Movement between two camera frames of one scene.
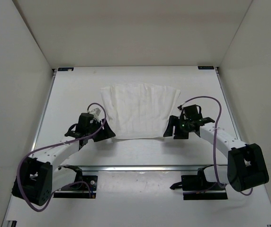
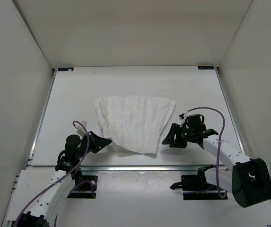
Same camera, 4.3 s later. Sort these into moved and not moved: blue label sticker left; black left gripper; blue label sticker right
Moved: black left gripper
Not moved: blue label sticker right; blue label sticker left
